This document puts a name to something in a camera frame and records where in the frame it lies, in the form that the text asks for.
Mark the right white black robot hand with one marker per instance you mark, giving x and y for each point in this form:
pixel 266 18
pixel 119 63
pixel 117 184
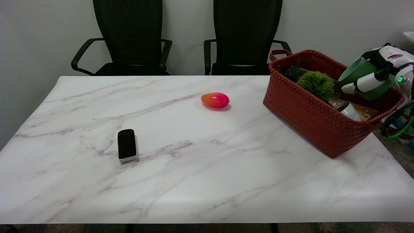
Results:
pixel 393 53

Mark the green mug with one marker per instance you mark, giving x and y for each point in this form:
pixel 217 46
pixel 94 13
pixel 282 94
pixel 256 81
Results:
pixel 357 69

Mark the white mug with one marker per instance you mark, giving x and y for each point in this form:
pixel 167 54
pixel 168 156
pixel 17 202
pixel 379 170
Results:
pixel 351 111

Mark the red woven basket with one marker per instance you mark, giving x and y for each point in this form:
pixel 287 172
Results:
pixel 307 116

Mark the orange printed booklet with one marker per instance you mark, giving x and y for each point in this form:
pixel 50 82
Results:
pixel 367 114

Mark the blue object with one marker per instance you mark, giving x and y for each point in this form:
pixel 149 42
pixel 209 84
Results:
pixel 404 124

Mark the green spiky ball plant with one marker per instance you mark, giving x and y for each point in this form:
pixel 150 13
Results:
pixel 316 84

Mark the black mesh office chair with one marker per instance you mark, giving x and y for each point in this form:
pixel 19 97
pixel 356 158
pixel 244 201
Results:
pixel 245 32
pixel 129 32

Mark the red orange toy mango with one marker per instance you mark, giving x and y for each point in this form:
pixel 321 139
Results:
pixel 215 100

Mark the black whiteboard eraser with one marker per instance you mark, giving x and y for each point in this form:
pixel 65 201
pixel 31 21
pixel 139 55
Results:
pixel 126 144

